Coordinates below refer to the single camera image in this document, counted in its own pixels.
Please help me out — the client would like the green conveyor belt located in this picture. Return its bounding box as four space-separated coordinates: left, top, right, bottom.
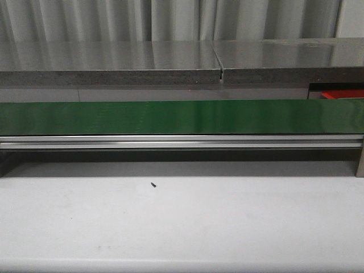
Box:
1 99 363 136

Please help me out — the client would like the red plastic tray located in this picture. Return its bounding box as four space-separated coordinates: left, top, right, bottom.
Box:
321 89 364 100

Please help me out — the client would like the grey right table slab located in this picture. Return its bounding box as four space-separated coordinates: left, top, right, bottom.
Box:
213 38 363 85

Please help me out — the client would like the grey table slab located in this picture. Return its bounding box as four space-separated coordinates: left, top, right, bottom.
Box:
213 38 363 85
1 41 221 86

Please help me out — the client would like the grey left table slab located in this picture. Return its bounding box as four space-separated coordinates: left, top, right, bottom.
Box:
1 41 221 86

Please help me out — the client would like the right conveyor support leg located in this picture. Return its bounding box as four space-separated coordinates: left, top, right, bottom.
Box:
355 143 364 178

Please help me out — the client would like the grey pleated curtain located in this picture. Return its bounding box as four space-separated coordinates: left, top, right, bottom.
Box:
1 1 341 42

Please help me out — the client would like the aluminium conveyor frame rail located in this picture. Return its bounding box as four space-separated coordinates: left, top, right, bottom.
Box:
1 134 363 150

